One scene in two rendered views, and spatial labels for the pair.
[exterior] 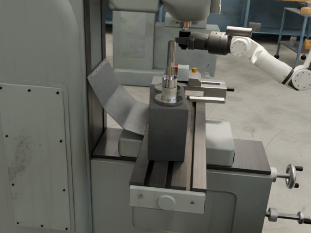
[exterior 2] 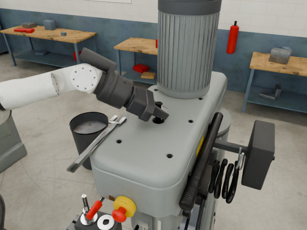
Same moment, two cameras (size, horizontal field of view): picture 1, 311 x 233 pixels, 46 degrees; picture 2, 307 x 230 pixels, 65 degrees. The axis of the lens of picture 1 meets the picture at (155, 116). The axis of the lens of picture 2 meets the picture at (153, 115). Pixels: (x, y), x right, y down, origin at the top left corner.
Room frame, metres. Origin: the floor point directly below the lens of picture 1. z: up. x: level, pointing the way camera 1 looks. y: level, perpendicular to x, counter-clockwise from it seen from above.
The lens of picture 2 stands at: (1.65, -0.69, 2.30)
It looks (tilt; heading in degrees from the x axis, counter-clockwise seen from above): 33 degrees down; 107
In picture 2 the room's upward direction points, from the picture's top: straight up
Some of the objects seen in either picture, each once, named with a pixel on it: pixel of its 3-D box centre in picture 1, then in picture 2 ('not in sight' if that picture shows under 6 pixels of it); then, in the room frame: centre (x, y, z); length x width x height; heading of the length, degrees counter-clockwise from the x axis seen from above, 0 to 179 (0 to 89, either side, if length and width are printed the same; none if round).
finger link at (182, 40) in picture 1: (182, 40); not in sight; (1.45, -0.09, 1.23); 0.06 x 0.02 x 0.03; 69
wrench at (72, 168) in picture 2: not in sight; (98, 140); (1.36, -0.25, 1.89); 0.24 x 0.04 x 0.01; 85
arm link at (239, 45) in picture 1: (234, 42); not in sight; (1.40, -0.29, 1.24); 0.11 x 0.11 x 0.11; 69
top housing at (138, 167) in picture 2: not in sight; (160, 138); (1.48, -0.09, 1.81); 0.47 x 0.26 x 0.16; 84
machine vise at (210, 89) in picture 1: (188, 84); not in sight; (1.63, -0.15, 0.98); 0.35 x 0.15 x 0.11; 86
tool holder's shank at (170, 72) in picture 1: (171, 59); (85, 202); (1.08, -0.04, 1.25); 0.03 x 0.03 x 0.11
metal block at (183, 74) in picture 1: (183, 72); not in sight; (1.63, -0.12, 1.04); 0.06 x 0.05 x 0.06; 176
